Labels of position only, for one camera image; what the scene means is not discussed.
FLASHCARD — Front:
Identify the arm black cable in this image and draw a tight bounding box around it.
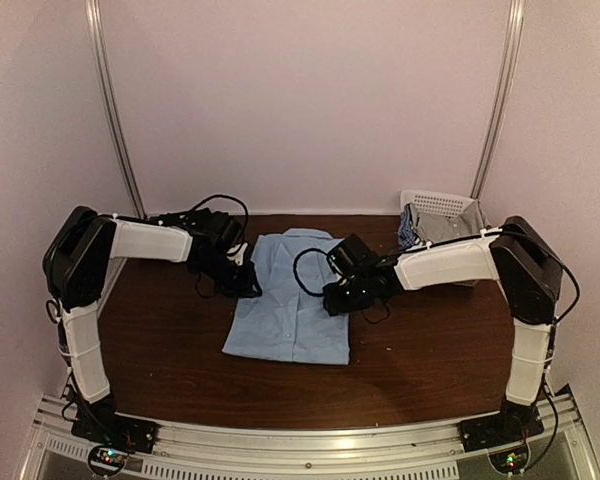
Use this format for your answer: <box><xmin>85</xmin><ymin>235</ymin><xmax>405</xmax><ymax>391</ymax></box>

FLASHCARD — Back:
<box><xmin>292</xmin><ymin>229</ymin><xmax>581</xmax><ymax>431</ymax></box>
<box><xmin>43</xmin><ymin>193</ymin><xmax>250</xmax><ymax>421</ymax></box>

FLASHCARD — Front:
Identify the grey shirt in basket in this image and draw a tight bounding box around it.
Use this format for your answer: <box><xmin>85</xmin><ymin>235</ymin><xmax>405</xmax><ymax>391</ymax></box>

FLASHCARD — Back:
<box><xmin>410</xmin><ymin>202</ymin><xmax>491</xmax><ymax>243</ymax></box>

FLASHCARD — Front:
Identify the light blue long sleeve shirt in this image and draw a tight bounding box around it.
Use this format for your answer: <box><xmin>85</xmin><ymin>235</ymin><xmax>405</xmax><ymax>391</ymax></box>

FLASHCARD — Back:
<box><xmin>222</xmin><ymin>228</ymin><xmax>350</xmax><ymax>365</ymax></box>

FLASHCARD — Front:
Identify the aluminium frame post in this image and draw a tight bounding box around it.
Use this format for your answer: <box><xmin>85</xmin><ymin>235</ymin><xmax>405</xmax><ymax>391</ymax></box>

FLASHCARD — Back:
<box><xmin>84</xmin><ymin>0</ymin><xmax>147</xmax><ymax>219</ymax></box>
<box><xmin>470</xmin><ymin>0</ymin><xmax>525</xmax><ymax>200</ymax></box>

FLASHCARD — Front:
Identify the left aluminium frame post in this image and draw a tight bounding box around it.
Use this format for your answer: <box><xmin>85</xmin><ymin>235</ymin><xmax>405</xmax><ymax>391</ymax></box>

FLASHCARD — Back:
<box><xmin>84</xmin><ymin>0</ymin><xmax>147</xmax><ymax>219</ymax></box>

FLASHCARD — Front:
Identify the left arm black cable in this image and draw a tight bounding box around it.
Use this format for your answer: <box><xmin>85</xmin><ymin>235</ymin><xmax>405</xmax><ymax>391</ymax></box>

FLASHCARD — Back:
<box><xmin>43</xmin><ymin>193</ymin><xmax>250</xmax><ymax>421</ymax></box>

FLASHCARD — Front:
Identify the round controller board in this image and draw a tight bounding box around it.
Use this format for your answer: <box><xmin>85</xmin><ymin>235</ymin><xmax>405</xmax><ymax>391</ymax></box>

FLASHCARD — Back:
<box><xmin>86</xmin><ymin>444</ymin><xmax>130</xmax><ymax>477</ymax></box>
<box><xmin>489</xmin><ymin>445</ymin><xmax>530</xmax><ymax>476</ymax></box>

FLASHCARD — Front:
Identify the white plastic laundry basket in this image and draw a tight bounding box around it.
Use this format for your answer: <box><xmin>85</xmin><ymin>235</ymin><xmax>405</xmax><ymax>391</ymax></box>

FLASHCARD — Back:
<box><xmin>392</xmin><ymin>190</ymin><xmax>496</xmax><ymax>291</ymax></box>

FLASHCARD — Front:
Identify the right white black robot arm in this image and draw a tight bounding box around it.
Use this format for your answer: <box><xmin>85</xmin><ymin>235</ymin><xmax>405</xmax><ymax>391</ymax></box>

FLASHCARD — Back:
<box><xmin>321</xmin><ymin>216</ymin><xmax>567</xmax><ymax>442</ymax></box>

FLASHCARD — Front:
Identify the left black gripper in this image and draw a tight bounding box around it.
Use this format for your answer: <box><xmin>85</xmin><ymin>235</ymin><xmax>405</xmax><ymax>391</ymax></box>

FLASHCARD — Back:
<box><xmin>197</xmin><ymin>252</ymin><xmax>262</xmax><ymax>297</ymax></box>

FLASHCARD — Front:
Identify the right aluminium frame post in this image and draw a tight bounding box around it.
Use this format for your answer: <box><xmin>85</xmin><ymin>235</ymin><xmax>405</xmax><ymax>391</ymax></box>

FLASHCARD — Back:
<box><xmin>470</xmin><ymin>0</ymin><xmax>525</xmax><ymax>200</ymax></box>

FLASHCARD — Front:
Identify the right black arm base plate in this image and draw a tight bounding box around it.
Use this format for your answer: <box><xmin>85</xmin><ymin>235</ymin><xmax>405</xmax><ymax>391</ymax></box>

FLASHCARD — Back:
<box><xmin>459</xmin><ymin>411</ymin><xmax>544</xmax><ymax>453</ymax></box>

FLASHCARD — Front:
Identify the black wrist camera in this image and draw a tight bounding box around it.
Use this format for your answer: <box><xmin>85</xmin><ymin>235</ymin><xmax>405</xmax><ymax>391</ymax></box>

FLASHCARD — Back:
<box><xmin>205</xmin><ymin>211</ymin><xmax>243</xmax><ymax>251</ymax></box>
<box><xmin>327</xmin><ymin>234</ymin><xmax>379</xmax><ymax>276</ymax></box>

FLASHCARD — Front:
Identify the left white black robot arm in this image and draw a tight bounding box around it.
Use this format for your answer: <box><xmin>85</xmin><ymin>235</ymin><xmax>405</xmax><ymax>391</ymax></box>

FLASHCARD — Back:
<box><xmin>42</xmin><ymin>206</ymin><xmax>262</xmax><ymax>444</ymax></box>

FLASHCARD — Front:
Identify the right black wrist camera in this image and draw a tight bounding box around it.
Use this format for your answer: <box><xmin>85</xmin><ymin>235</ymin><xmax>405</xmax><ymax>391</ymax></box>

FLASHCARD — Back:
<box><xmin>327</xmin><ymin>234</ymin><xmax>379</xmax><ymax>276</ymax></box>

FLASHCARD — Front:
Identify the blue checkered shirt in basket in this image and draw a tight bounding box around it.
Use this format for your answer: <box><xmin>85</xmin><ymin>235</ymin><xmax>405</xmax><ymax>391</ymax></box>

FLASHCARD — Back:
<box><xmin>397</xmin><ymin>203</ymin><xmax>426</xmax><ymax>250</ymax></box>

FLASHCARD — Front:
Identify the front aluminium rail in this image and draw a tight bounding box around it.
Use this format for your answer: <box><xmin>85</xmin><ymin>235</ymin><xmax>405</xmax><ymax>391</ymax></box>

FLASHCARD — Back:
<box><xmin>15</xmin><ymin>394</ymin><xmax>600</xmax><ymax>479</ymax></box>

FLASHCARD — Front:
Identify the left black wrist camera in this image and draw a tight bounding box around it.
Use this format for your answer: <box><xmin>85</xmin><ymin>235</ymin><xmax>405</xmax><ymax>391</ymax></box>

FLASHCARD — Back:
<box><xmin>205</xmin><ymin>211</ymin><xmax>243</xmax><ymax>251</ymax></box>

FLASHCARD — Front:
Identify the folded black shirt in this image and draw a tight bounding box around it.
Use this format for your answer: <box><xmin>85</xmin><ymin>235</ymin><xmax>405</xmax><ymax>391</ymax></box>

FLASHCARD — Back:
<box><xmin>148</xmin><ymin>208</ymin><xmax>212</xmax><ymax>228</ymax></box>

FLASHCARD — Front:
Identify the left round controller board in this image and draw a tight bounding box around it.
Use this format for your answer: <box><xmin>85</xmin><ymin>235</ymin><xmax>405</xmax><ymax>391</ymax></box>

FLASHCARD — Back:
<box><xmin>86</xmin><ymin>444</ymin><xmax>130</xmax><ymax>477</ymax></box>

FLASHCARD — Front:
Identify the right round controller board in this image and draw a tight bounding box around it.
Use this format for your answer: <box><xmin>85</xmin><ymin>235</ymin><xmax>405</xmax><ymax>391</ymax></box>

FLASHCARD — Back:
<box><xmin>489</xmin><ymin>445</ymin><xmax>530</xmax><ymax>476</ymax></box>

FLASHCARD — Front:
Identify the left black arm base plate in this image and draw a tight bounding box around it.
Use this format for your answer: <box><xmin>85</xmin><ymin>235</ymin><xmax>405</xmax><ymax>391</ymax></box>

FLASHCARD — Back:
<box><xmin>71</xmin><ymin>409</ymin><xmax>158</xmax><ymax>454</ymax></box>

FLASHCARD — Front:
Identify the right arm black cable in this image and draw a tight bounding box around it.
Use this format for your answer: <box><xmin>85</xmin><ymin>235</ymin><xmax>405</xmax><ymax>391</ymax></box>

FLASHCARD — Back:
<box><xmin>292</xmin><ymin>229</ymin><xmax>581</xmax><ymax>431</ymax></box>

